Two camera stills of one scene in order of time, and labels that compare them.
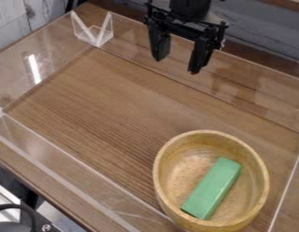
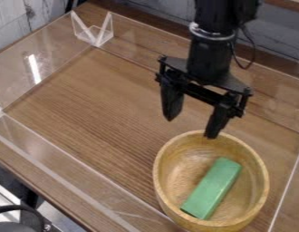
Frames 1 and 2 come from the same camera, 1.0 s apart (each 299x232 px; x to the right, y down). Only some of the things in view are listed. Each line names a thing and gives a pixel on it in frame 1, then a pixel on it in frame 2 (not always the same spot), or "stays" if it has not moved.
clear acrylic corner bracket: [94, 34] stays
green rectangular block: [206, 193] stays
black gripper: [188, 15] to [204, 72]
